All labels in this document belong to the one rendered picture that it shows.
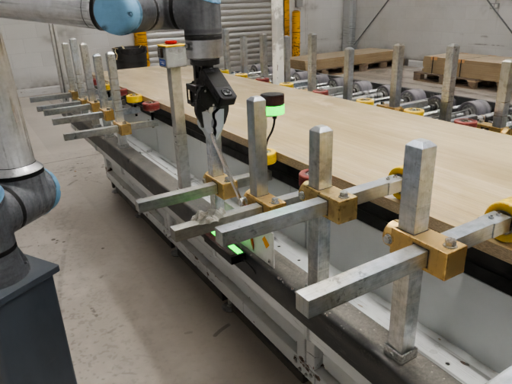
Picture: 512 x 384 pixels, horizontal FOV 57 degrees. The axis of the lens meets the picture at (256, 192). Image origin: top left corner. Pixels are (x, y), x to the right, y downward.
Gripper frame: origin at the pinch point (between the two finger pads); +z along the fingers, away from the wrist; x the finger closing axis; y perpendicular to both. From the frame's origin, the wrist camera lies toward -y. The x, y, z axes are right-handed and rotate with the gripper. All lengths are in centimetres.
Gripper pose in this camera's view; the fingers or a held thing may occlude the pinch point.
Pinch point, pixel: (214, 139)
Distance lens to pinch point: 123.4
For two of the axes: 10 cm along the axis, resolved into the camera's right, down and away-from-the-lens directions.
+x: -8.5, 2.3, -4.8
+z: 0.3, 9.2, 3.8
